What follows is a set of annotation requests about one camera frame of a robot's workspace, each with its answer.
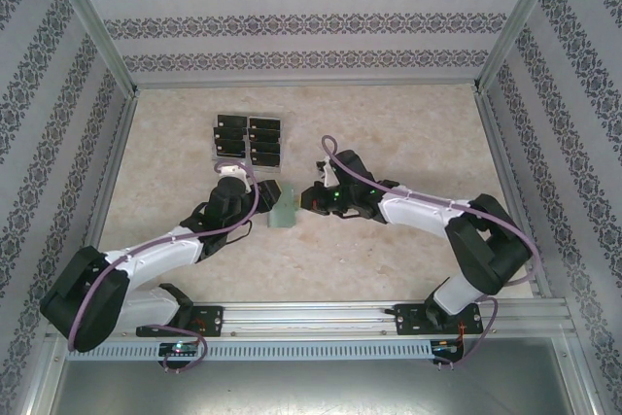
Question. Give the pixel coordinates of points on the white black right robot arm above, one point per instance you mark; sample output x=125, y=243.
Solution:
x=423, y=215

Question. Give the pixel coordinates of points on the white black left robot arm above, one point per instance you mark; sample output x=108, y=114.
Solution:
x=160, y=254

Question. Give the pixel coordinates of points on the small circuit board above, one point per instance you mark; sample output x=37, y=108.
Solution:
x=180, y=348
x=444, y=346

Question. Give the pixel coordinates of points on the metal sheet panel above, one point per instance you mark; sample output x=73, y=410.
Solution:
x=311, y=390

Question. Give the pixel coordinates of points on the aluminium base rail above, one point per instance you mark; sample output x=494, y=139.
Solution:
x=311, y=318

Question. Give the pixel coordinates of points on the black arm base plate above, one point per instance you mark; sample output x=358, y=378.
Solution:
x=408, y=320
x=209, y=320

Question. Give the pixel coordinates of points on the aluminium frame rail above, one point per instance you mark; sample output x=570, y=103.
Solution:
x=511, y=191
x=103, y=191

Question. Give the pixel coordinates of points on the aluminium frame post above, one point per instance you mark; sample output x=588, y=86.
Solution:
x=521, y=16
x=91, y=16

